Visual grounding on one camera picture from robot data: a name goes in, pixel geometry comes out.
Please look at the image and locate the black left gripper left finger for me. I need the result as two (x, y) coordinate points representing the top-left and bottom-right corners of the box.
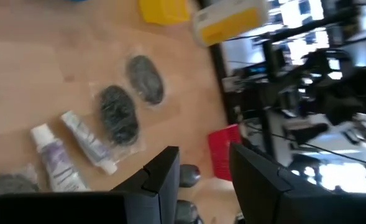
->
(0, 146), (181, 224)

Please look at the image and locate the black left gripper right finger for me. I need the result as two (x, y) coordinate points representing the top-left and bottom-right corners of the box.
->
(229, 142), (366, 224)

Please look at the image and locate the white red packet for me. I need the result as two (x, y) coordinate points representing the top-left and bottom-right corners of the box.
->
(30, 123), (91, 193)

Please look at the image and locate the small white toothpaste tube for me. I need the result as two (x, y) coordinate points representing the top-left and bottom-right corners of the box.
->
(60, 110), (119, 176)

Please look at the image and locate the dark grey toiletry tube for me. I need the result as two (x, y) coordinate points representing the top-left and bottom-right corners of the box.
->
(178, 164), (201, 189)

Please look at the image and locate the black hairbrush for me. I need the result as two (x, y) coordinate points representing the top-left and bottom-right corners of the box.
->
(0, 163), (42, 202)
(89, 81), (146, 162)
(119, 46), (173, 113)

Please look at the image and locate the red plastic basket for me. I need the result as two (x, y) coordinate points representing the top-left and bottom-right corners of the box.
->
(207, 123), (243, 182)

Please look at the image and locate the white wipes canister yellow label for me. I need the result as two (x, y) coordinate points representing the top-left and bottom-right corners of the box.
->
(191, 0), (270, 48)

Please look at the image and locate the yellow plastic basket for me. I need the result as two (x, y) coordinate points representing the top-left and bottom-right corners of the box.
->
(138, 0), (191, 26)

